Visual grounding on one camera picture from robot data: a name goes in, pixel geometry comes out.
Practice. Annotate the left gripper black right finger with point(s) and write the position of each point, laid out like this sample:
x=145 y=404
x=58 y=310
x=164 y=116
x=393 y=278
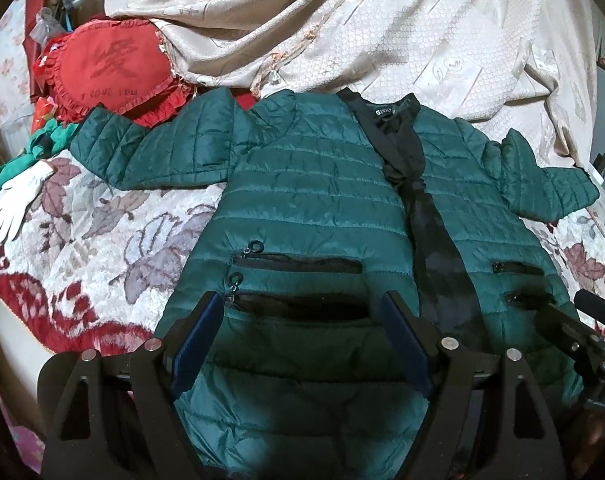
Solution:
x=487 y=417

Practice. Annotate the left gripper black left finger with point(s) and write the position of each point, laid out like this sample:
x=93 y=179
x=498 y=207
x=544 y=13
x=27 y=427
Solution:
x=113 y=417

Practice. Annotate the dark green quilted jacket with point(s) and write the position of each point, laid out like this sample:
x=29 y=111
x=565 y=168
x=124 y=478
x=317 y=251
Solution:
x=329 y=202

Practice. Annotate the floral red white blanket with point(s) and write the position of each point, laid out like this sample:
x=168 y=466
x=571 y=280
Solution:
x=93 y=267

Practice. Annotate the green and white garment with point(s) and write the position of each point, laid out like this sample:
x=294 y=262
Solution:
x=22 y=178

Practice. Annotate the beige embroidered bedspread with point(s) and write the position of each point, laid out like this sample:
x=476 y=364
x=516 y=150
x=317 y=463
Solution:
x=527 y=65

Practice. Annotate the red heart ruffled pillow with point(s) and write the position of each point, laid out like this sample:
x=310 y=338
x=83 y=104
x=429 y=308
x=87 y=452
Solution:
x=122 y=66

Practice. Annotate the clear plastic bag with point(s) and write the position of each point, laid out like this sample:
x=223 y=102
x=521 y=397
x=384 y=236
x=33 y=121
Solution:
x=46 y=27

